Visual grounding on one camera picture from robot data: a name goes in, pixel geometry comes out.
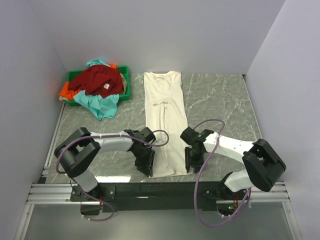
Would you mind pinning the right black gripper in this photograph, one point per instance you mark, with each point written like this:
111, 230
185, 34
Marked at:
189, 161

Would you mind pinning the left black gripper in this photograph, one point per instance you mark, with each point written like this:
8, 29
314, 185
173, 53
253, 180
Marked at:
146, 166

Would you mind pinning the cream white t-shirt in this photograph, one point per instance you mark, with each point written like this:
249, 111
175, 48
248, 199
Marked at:
165, 110

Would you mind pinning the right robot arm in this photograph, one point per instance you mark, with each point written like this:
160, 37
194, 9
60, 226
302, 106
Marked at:
262, 165

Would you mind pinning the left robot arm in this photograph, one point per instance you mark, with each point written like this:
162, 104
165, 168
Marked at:
77, 152

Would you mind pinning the black base crossbar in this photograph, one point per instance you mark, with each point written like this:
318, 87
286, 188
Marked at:
145, 196

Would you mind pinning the teal t-shirt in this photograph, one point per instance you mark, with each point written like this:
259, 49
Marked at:
98, 106

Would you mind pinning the tan t-shirt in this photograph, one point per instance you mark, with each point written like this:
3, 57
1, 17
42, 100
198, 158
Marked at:
124, 84

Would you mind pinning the green plastic bin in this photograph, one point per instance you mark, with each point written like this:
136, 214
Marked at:
97, 80

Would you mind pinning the dark red t-shirt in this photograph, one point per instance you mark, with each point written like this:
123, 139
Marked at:
97, 80

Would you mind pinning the orange t-shirt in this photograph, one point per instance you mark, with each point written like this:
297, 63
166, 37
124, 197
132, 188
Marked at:
66, 92

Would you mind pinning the aluminium frame rail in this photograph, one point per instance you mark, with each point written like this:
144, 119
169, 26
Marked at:
54, 194

